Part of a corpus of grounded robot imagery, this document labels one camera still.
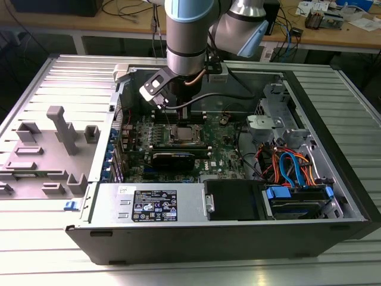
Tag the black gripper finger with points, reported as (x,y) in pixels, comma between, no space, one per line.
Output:
(186,114)
(179,114)

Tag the thin metal locking lever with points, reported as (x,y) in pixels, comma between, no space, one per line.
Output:
(168,122)

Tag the silver CPU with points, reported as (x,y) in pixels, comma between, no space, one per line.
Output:
(184,134)

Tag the silver pale blue robot arm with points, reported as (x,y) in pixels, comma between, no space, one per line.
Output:
(184,35)

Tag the black RAM slot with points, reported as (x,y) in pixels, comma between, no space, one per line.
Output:
(196,116)
(196,112)

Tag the CPU socket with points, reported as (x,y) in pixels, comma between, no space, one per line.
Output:
(171,141)

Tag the blue expansion slot clips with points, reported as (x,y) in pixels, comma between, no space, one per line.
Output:
(108,152)

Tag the round coin battery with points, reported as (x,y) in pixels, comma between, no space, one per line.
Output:
(224,121)

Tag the green RAM stick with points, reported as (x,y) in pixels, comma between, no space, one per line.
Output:
(202,152)

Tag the black graphics card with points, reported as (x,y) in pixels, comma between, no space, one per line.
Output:
(172,161)

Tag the green motherboard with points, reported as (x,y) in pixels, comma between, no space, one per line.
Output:
(220,149)

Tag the silver bay latch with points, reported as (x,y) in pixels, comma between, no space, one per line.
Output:
(209,203)

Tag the small white sticker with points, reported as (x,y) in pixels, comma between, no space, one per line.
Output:
(123,189)

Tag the black power supply label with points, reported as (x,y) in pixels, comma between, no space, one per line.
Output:
(154,205)

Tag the black drive bay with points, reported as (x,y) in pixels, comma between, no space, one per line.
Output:
(232,199)

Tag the silver metal drive cage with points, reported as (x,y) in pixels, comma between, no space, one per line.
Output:
(282,125)

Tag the silver power supply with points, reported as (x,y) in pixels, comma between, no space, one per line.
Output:
(113,205)

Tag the tall black box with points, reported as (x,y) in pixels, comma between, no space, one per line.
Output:
(272,18)

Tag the hard disk in blue carrier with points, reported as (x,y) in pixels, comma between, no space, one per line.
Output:
(278,193)

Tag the black open PC case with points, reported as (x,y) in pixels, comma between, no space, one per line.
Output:
(178,241)

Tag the small black box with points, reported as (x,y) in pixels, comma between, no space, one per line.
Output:
(296,32)

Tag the small blue clip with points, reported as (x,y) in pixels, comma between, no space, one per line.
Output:
(71,205)

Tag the grey parts rack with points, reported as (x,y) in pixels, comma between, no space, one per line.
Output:
(44,167)

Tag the black monitor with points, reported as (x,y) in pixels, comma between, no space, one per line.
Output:
(56,7)

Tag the wooden desk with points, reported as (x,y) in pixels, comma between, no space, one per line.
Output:
(327,38)

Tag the printed paper cards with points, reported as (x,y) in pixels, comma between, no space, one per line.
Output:
(312,7)

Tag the white papers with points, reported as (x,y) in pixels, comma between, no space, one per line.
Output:
(364,24)

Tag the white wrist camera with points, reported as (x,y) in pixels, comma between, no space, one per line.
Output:
(153,86)

